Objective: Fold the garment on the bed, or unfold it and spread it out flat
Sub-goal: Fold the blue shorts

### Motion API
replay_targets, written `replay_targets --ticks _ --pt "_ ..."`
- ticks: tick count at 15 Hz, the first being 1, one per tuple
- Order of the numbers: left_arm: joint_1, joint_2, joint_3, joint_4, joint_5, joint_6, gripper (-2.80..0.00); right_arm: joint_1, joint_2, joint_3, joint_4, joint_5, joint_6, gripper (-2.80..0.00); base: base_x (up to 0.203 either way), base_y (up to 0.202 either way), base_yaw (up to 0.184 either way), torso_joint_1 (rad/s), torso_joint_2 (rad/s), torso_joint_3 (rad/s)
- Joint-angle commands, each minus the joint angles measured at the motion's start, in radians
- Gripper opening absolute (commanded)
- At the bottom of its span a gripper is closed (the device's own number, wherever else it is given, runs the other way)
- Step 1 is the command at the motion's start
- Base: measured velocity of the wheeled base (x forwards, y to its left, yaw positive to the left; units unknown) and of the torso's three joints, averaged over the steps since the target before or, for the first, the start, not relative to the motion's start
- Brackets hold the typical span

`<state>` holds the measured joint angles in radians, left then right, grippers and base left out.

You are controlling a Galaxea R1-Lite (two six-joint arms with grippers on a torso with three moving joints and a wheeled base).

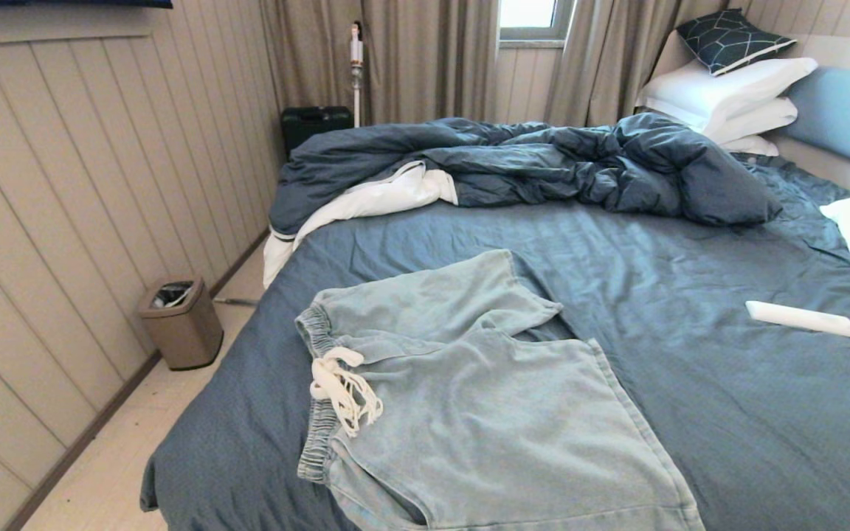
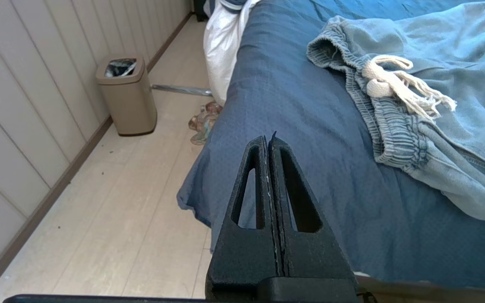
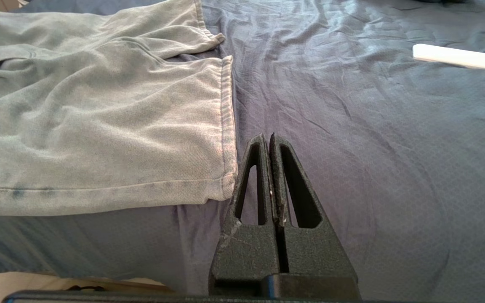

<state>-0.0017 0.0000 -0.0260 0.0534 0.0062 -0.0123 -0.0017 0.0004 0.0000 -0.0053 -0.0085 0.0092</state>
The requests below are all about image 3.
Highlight white remote control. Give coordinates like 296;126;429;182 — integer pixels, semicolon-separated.
412;43;485;75

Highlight light blue denim shorts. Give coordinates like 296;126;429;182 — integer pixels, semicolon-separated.
0;0;239;217

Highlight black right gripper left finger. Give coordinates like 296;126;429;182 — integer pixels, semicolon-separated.
208;134;281;295

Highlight bed with blue sheet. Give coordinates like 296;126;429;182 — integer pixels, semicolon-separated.
0;0;485;303

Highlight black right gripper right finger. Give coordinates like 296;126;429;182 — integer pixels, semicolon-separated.
269;133;357;278

